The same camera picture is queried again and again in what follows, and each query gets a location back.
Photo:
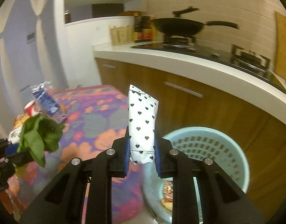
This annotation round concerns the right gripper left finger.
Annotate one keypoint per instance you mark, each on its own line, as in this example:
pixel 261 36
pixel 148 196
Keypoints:
pixel 82 183

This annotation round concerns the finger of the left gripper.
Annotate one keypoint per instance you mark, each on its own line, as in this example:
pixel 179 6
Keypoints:
pixel 7 148
pixel 18 159

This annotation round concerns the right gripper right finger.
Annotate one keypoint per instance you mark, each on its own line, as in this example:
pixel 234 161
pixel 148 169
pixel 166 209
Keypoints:
pixel 209 171

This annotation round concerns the green leafy vegetable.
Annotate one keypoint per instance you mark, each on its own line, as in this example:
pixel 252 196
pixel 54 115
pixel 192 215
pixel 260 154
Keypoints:
pixel 40 134

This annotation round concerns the red white paper cup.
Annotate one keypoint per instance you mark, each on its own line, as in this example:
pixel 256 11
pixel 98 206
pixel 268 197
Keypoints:
pixel 32 109

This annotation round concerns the snack wrapper packet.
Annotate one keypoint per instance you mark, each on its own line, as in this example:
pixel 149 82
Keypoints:
pixel 167 200

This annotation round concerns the blue white milk carton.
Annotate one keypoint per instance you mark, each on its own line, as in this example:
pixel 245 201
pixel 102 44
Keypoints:
pixel 43 96

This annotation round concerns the white heart-pattern paper bag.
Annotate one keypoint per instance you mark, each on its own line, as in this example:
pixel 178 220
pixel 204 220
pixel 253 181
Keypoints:
pixel 142 114

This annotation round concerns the wooden kitchen base cabinets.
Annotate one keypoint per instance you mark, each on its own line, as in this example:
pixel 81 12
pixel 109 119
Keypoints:
pixel 184 102

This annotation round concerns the floral purple tablecloth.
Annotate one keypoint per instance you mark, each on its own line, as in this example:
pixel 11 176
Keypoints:
pixel 96 117

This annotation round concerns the white curtain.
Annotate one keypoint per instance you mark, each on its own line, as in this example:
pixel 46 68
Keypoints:
pixel 12 89

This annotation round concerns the white countertop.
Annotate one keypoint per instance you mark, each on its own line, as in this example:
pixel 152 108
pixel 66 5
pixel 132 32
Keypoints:
pixel 217 75

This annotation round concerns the black gas stove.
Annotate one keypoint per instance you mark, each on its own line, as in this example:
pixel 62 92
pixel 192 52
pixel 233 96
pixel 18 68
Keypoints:
pixel 239 58

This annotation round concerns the wicker utensil basket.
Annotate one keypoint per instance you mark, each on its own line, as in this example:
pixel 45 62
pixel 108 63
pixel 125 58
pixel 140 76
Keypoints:
pixel 121 35

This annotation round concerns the wooden cutting board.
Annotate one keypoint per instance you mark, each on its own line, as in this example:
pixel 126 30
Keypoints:
pixel 280 62

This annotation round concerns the black wok pan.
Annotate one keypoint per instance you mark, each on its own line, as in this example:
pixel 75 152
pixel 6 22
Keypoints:
pixel 178 26

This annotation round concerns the large sauce bottle red label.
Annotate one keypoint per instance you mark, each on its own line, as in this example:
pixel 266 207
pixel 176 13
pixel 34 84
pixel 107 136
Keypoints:
pixel 147 31

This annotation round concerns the dark soy sauce bottle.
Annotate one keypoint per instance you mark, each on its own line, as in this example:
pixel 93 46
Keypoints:
pixel 137 28

